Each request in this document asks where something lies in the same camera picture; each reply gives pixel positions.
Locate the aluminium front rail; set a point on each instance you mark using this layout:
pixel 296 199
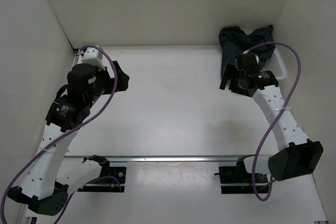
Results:
pixel 173 159

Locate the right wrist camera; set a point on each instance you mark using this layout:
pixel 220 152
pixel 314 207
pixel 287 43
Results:
pixel 247 62

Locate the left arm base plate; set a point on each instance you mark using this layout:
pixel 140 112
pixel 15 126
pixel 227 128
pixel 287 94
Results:
pixel 111 181

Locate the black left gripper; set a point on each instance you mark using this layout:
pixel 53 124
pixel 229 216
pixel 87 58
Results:
pixel 103 72

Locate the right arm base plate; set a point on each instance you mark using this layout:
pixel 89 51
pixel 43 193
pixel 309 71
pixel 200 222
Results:
pixel 233 182

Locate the aluminium left side rail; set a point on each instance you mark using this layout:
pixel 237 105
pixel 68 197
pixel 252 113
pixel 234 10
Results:
pixel 76 57

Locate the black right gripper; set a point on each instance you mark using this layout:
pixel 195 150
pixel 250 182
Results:
pixel 230 72

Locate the white plastic mesh basket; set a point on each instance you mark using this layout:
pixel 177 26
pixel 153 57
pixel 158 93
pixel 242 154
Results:
pixel 276 65

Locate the dark navy shorts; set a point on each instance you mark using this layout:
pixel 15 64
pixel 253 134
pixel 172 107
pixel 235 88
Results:
pixel 234 41

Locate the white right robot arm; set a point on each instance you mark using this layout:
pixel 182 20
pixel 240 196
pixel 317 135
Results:
pixel 297 154

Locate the aluminium rail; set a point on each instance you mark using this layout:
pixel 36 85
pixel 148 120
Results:
pixel 76 57
pixel 173 159

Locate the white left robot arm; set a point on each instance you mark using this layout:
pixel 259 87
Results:
pixel 42 191

